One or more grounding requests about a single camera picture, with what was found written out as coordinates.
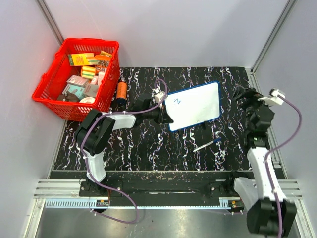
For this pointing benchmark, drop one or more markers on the pink white box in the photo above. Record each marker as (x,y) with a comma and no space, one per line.
(78,81)

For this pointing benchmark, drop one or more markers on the aluminium frame rail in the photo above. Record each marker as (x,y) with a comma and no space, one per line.
(73,193)

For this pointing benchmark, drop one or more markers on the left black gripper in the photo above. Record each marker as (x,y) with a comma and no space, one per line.
(163,118)

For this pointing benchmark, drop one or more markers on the red plastic shopping basket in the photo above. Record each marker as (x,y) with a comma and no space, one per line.
(53,82)

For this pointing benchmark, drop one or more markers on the striped yellow sponge pack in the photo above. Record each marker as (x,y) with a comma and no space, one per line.
(88,72)

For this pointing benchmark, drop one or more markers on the white tape roll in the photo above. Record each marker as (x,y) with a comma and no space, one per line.
(87,100)

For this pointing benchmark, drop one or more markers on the orange snack packet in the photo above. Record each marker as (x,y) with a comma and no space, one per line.
(103,58)

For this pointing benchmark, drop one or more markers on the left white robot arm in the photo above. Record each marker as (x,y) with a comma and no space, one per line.
(94,132)

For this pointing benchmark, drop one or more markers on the blue-framed whiteboard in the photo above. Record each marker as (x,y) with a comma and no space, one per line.
(193,106)

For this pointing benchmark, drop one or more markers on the yellow green box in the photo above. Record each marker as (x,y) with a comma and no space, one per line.
(82,59)

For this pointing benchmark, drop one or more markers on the orange pump bottle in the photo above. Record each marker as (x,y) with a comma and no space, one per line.
(121,94)

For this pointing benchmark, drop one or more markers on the white marker with blue cap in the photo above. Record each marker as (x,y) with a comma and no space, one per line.
(207,144)

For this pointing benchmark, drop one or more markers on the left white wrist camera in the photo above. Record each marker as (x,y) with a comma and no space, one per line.
(159,95)

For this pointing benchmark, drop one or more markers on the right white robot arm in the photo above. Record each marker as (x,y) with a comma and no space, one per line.
(269,212)

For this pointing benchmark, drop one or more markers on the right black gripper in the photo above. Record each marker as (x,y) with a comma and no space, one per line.
(249,94)

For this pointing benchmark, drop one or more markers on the teal white box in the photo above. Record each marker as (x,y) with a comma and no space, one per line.
(76,90)

